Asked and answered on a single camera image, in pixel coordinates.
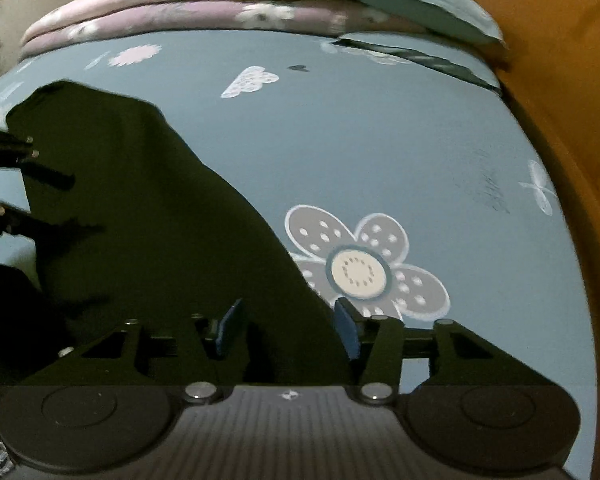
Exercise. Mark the wooden headboard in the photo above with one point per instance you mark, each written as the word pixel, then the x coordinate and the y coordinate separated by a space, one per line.
pixel 570 85

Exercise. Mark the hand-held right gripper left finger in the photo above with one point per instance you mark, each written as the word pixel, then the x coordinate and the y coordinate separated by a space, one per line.
pixel 230 330

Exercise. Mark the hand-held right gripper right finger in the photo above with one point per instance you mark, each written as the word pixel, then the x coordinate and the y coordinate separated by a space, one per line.
pixel 345 330

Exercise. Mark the black pants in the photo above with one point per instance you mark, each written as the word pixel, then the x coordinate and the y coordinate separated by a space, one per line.
pixel 170 220

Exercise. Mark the bed with blue floral sheet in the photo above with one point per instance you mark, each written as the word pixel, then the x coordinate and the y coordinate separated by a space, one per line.
pixel 405 150

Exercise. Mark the thick blue pillow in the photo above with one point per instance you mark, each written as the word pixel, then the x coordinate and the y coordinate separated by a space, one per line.
pixel 420 5

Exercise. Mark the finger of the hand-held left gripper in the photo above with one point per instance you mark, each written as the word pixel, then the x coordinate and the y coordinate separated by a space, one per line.
pixel 10 150
pixel 5 220

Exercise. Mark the purple floral quilt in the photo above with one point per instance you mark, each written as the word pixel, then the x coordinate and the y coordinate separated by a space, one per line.
pixel 180 17

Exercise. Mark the flat blue pillow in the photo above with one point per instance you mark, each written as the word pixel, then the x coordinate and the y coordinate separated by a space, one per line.
pixel 430 60

